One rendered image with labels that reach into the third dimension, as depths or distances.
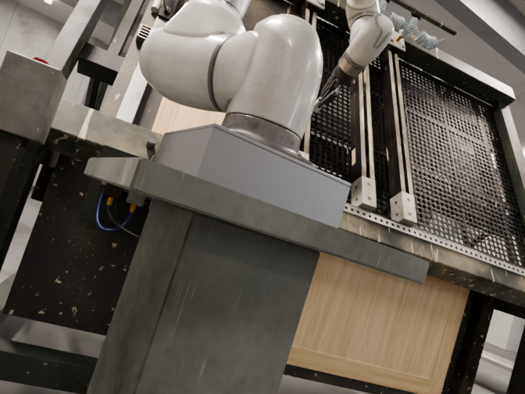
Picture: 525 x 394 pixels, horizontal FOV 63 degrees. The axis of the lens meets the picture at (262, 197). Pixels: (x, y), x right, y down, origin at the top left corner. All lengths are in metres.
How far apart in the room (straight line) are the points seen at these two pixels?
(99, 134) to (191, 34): 0.54
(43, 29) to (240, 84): 10.29
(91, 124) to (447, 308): 1.64
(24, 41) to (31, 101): 9.80
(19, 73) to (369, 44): 1.00
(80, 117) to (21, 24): 9.69
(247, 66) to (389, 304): 1.38
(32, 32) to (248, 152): 10.42
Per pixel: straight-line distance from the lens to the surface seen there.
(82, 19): 1.65
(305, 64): 0.80
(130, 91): 1.48
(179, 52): 0.89
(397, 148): 1.89
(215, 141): 0.64
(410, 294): 2.00
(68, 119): 1.36
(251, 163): 0.66
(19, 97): 1.16
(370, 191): 1.63
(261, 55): 0.80
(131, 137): 1.35
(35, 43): 10.94
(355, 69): 1.56
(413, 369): 2.11
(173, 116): 1.48
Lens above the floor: 0.71
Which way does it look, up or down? 4 degrees up
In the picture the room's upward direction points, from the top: 18 degrees clockwise
